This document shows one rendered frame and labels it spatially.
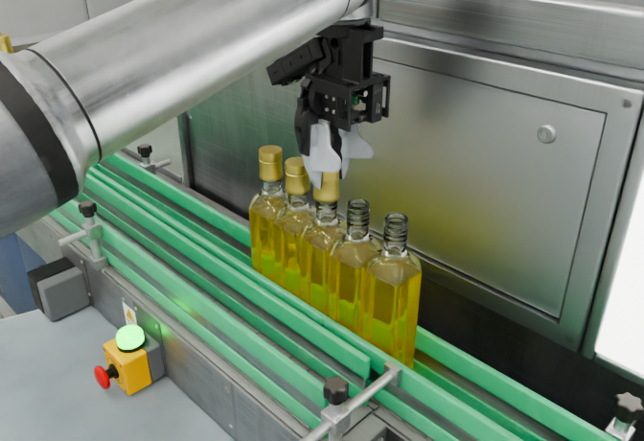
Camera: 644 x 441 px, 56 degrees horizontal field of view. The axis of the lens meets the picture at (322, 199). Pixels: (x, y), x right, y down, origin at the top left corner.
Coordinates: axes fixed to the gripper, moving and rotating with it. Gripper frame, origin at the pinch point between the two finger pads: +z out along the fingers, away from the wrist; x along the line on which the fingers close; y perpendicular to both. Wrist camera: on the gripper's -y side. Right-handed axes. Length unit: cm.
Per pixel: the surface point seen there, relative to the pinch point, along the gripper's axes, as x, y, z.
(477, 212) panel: 12.9, 15.4, 4.9
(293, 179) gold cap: -1.4, -4.9, 2.3
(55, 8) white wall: 197, -583, 79
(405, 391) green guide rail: -3.6, 18.1, 23.4
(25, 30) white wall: 164, -582, 95
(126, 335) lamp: -19.9, -25.8, 31.1
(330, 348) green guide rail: -6.1, 7.0, 21.8
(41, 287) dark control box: -24, -51, 33
